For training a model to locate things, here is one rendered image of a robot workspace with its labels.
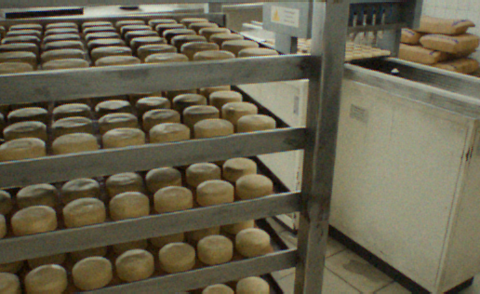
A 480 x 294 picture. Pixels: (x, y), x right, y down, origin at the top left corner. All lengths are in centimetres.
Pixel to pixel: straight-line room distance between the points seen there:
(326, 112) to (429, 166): 140
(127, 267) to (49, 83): 27
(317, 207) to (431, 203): 140
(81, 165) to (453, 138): 151
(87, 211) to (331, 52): 34
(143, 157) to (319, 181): 22
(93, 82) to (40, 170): 11
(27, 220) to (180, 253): 20
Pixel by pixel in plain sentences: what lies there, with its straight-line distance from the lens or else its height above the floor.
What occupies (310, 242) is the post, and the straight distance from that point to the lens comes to 64.
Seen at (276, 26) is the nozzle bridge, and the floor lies 105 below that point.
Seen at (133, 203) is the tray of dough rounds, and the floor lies 106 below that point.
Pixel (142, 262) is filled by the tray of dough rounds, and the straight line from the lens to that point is 66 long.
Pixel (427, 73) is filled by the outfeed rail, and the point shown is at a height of 88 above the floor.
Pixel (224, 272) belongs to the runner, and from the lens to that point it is 65.
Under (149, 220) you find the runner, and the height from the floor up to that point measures 106.
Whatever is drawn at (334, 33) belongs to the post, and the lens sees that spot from 54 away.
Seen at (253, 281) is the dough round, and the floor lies 88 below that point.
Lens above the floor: 135
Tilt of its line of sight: 22 degrees down
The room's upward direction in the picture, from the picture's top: 1 degrees clockwise
